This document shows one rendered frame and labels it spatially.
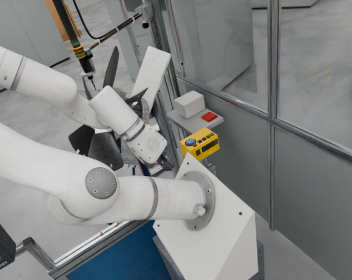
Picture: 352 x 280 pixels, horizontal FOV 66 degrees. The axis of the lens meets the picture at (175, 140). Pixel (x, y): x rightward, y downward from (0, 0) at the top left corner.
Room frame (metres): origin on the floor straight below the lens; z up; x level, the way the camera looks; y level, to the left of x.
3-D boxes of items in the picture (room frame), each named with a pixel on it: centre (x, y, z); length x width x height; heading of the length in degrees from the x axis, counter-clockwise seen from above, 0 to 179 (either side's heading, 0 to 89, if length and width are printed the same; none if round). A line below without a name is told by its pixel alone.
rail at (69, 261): (0.86, 0.26, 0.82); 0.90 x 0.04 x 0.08; 113
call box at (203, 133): (1.02, -0.11, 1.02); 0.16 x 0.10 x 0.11; 113
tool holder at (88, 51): (1.24, 0.30, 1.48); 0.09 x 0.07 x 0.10; 148
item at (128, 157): (1.20, 0.26, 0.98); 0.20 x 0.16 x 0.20; 113
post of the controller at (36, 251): (0.70, 0.65, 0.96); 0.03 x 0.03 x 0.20; 23
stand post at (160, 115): (1.49, 0.05, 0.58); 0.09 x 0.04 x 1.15; 23
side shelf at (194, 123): (1.56, -0.15, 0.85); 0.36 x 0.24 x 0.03; 23
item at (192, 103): (1.64, -0.15, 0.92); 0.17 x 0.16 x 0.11; 113
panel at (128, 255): (0.86, 0.26, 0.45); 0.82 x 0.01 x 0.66; 113
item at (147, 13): (1.77, -0.03, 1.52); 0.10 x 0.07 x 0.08; 148
